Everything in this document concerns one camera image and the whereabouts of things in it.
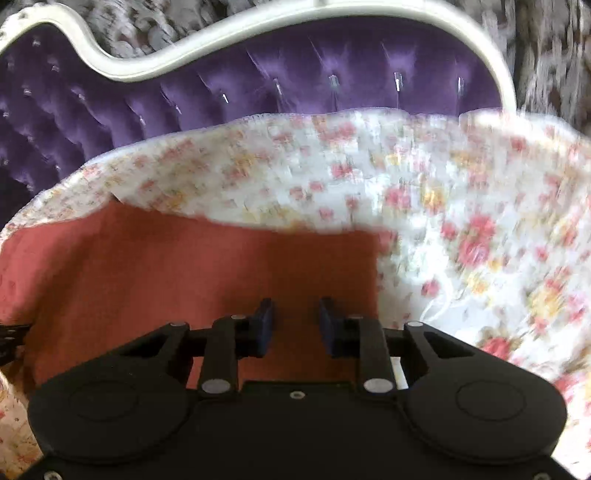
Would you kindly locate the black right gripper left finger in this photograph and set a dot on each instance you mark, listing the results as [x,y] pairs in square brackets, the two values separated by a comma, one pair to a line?
[229,340]

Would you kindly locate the purple tufted velvet headboard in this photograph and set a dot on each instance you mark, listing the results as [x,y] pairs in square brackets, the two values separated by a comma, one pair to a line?
[28,168]

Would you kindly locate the floral quilted bedspread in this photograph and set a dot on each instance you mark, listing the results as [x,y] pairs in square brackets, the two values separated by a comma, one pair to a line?
[484,220]

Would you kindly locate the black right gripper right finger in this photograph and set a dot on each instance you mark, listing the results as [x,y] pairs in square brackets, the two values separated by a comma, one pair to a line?
[362,340]

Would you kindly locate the grey damask curtain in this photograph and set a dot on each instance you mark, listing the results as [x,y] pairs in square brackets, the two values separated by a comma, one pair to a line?
[545,60]

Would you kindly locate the rust red pants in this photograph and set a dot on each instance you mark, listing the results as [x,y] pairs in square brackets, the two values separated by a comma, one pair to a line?
[87,286]

